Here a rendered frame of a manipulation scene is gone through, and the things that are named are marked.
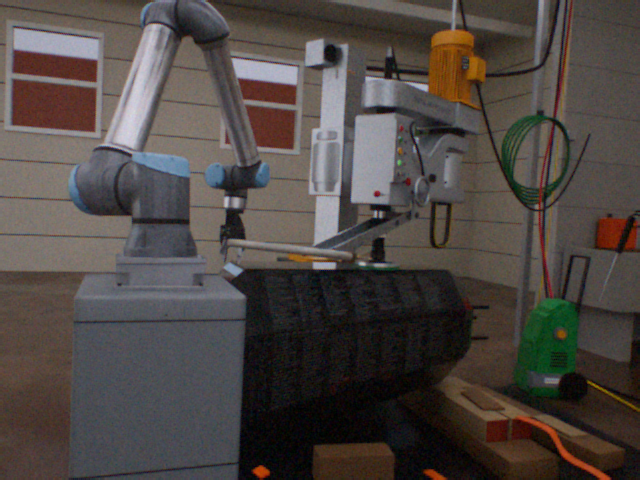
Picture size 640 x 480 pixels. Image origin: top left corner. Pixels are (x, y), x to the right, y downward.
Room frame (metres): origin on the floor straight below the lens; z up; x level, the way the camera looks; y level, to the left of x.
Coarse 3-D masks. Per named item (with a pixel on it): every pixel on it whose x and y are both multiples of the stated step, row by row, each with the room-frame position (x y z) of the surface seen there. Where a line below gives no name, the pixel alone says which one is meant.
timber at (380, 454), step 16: (320, 448) 2.18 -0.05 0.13; (336, 448) 2.19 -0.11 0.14; (352, 448) 2.20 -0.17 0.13; (368, 448) 2.20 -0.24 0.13; (384, 448) 2.21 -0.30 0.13; (320, 464) 2.10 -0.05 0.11; (336, 464) 2.11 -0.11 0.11; (352, 464) 2.12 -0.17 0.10; (368, 464) 2.14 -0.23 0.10; (384, 464) 2.15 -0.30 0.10
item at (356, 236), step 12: (396, 216) 2.90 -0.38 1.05; (408, 216) 2.83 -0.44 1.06; (360, 228) 2.69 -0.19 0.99; (372, 228) 2.59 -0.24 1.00; (384, 228) 2.66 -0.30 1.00; (324, 240) 2.48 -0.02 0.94; (336, 240) 2.54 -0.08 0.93; (348, 240) 2.60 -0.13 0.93; (360, 240) 2.50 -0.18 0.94; (372, 240) 2.57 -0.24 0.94
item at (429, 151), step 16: (416, 144) 2.72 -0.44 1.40; (432, 144) 2.99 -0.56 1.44; (448, 144) 3.06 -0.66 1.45; (464, 144) 3.22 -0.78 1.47; (416, 160) 2.79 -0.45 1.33; (432, 160) 2.92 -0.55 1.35; (416, 176) 2.79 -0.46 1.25; (432, 176) 2.93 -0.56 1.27; (432, 192) 2.94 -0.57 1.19; (448, 192) 3.09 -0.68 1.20; (464, 192) 3.25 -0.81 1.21; (416, 208) 2.84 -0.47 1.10
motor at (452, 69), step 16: (448, 32) 3.15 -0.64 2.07; (464, 32) 3.16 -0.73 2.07; (432, 48) 3.26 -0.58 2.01; (448, 48) 3.15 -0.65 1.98; (464, 48) 3.17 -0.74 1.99; (432, 64) 3.22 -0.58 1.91; (448, 64) 3.16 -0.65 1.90; (464, 64) 3.12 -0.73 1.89; (480, 64) 3.16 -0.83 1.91; (432, 80) 3.20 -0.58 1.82; (448, 80) 3.16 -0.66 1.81; (464, 80) 3.16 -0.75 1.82; (480, 80) 3.18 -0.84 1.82; (448, 96) 3.15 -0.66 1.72; (464, 96) 3.16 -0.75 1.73
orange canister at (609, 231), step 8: (608, 216) 4.88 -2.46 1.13; (600, 224) 4.92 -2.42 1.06; (608, 224) 4.84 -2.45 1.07; (616, 224) 4.82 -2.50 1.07; (624, 224) 4.84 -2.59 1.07; (600, 232) 4.91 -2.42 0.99; (608, 232) 4.83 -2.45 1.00; (616, 232) 4.82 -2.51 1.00; (632, 232) 4.88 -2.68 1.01; (600, 240) 4.90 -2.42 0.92; (608, 240) 4.82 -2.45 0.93; (616, 240) 4.82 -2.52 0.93; (632, 240) 4.88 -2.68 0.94; (600, 248) 4.83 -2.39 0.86; (608, 248) 4.83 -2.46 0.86; (624, 248) 4.86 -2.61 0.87; (632, 248) 4.89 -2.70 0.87
